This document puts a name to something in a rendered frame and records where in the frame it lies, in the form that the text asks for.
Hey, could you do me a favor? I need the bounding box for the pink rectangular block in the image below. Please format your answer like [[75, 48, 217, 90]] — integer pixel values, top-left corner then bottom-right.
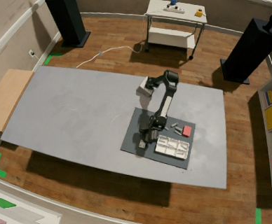
[[182, 126, 191, 137]]

